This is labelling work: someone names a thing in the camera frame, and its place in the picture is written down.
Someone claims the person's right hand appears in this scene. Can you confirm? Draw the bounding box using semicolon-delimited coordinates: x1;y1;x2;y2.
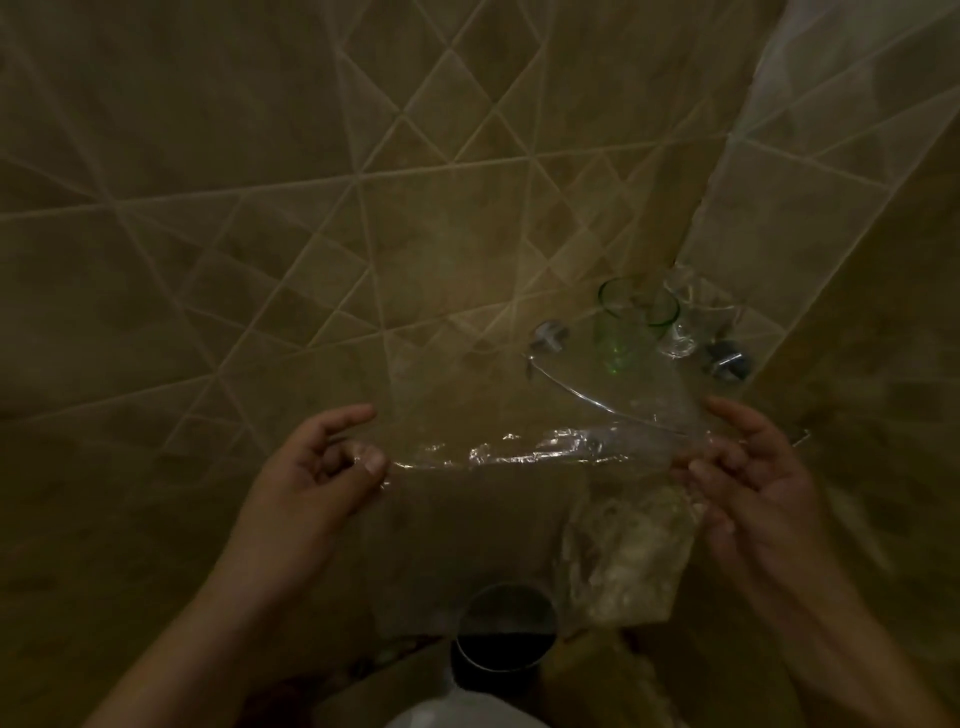
669;396;852;610

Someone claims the person's left hand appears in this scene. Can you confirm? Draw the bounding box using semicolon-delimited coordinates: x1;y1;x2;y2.
216;404;389;606

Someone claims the clear plastic bag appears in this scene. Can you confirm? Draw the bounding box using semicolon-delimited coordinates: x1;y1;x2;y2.
358;408;717;642

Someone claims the person's right forearm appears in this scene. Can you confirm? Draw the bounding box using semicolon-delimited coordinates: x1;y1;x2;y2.
738;581;960;728

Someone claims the person's left forearm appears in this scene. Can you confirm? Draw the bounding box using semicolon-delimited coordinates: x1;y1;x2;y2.
81;568;316;728

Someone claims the crumpled pale plastic wrap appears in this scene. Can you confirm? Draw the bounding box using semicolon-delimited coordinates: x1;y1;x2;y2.
564;483;708;625

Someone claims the glass corner shelf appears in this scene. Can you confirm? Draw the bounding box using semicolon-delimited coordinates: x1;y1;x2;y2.
523;330;813;453

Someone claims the clear drinking glass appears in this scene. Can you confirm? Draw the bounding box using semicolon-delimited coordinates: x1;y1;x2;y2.
658;261;745;360

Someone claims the green drinking glass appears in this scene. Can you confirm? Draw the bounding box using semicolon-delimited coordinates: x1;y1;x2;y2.
594;276;681;376

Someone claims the dark round cup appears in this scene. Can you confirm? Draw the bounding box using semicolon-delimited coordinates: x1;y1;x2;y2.
449;582;561;696

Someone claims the white rounded object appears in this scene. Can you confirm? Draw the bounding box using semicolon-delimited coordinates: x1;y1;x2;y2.
381;693;555;728

